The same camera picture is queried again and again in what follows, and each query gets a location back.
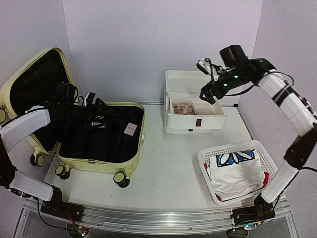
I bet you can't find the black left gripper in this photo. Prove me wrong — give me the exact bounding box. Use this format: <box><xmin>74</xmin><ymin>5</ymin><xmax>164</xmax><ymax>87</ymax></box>
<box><xmin>64</xmin><ymin>97</ymin><xmax>113</xmax><ymax>131</ymax></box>

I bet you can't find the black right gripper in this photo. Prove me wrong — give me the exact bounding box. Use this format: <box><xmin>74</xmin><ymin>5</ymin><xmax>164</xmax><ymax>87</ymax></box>
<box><xmin>199</xmin><ymin>67</ymin><xmax>250</xmax><ymax>105</ymax></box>

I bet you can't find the white three-drawer storage cabinet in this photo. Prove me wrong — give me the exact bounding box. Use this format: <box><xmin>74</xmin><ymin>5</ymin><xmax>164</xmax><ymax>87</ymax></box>
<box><xmin>163</xmin><ymin>70</ymin><xmax>227</xmax><ymax>134</ymax></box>

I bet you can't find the pale green hard-shell suitcase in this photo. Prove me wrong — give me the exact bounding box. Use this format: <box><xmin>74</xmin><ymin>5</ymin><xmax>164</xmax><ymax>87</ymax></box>
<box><xmin>0</xmin><ymin>47</ymin><xmax>146</xmax><ymax>188</ymax></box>

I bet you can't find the small pink card box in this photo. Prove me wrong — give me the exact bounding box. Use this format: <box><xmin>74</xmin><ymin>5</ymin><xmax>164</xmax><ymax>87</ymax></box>
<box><xmin>124</xmin><ymin>123</ymin><xmax>137</xmax><ymax>137</ymax></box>

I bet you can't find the white printed t-shirt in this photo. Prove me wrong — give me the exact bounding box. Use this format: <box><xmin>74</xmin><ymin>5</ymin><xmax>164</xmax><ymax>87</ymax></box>
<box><xmin>207</xmin><ymin>149</ymin><xmax>266</xmax><ymax>200</ymax></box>

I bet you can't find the white plastic mesh basket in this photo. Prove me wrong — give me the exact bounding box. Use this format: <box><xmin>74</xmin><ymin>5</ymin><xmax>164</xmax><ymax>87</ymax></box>
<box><xmin>197</xmin><ymin>140</ymin><xmax>277</xmax><ymax>206</ymax></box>

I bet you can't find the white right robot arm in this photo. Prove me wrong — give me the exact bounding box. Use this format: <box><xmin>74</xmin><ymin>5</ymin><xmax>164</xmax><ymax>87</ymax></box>
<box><xmin>196</xmin><ymin>45</ymin><xmax>317</xmax><ymax>225</ymax></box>

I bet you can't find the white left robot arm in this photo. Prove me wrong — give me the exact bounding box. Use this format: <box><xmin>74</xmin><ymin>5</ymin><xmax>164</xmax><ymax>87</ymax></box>
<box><xmin>0</xmin><ymin>139</ymin><xmax>100</xmax><ymax>218</ymax></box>

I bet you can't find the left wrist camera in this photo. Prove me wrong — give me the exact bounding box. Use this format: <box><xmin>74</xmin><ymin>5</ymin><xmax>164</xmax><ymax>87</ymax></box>
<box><xmin>82</xmin><ymin>92</ymin><xmax>96</xmax><ymax>106</ymax></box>

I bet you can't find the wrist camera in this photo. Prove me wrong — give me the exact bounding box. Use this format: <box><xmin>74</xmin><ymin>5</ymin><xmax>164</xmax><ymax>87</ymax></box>
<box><xmin>82</xmin><ymin>92</ymin><xmax>96</xmax><ymax>106</ymax></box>
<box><xmin>196</xmin><ymin>58</ymin><xmax>225</xmax><ymax>81</ymax></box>

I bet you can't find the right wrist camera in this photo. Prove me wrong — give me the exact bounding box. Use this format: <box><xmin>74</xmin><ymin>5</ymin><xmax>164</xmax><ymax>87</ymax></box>
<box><xmin>196</xmin><ymin>58</ymin><xmax>225</xmax><ymax>81</ymax></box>

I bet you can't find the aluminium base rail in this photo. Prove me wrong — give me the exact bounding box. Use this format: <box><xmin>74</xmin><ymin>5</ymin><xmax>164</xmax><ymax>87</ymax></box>
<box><xmin>13</xmin><ymin>195</ymin><xmax>299</xmax><ymax>238</ymax></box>

